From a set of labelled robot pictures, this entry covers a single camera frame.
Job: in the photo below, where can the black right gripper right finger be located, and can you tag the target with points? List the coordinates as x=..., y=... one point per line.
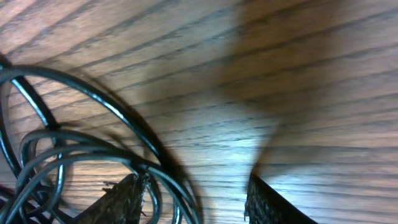
x=265, y=206

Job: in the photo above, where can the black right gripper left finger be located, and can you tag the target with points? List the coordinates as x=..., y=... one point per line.
x=121, y=204

